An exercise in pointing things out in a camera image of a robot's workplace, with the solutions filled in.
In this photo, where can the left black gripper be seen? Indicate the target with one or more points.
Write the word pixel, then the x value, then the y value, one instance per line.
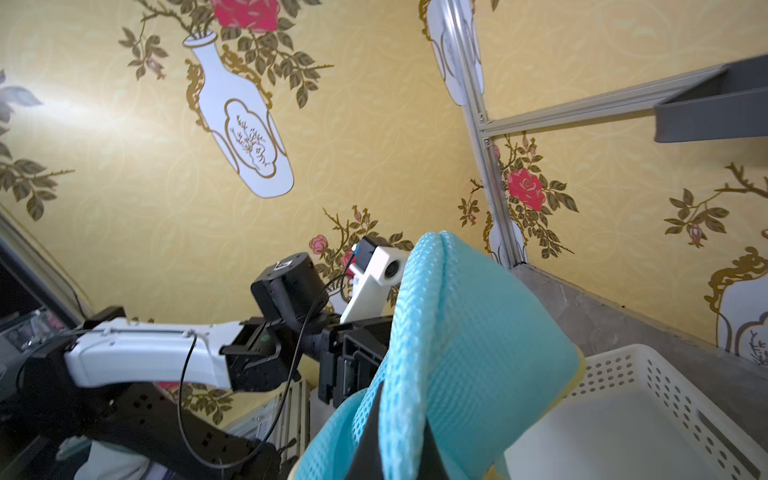
pixel 349 356

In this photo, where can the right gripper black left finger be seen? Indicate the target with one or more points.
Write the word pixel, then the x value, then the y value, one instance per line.
pixel 367 463

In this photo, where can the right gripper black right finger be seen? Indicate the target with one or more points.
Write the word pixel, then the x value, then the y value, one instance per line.
pixel 431 466

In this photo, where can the white perforated plastic basket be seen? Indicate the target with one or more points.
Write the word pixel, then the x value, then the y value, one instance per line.
pixel 635 416

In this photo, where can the turquoise mesh laundry bag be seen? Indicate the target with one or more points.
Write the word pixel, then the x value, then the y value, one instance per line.
pixel 472 351

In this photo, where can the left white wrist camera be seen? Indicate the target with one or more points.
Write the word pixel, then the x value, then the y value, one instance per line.
pixel 377 267

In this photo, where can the grey wall shelf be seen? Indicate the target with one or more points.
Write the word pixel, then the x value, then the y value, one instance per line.
pixel 728 104

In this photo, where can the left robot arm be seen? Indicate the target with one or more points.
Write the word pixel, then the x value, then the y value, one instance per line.
pixel 103 381

